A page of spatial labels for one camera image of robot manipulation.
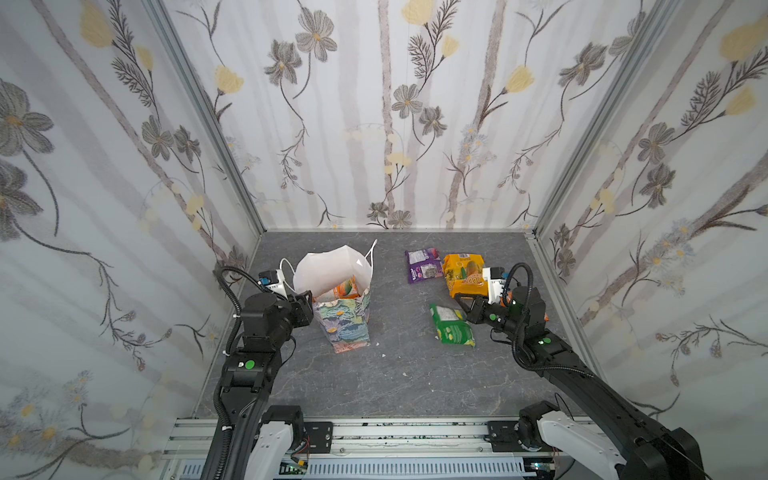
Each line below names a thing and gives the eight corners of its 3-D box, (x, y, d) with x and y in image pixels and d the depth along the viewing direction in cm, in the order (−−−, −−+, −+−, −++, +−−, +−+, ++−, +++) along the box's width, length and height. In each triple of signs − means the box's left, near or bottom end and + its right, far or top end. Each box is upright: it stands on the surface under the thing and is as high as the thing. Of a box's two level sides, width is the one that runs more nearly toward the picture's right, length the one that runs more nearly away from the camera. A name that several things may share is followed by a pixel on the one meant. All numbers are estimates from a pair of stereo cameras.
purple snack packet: (407, 282, 108) (408, 275, 104) (406, 255, 116) (407, 248, 113) (442, 282, 108) (443, 276, 104) (438, 255, 116) (439, 248, 113)
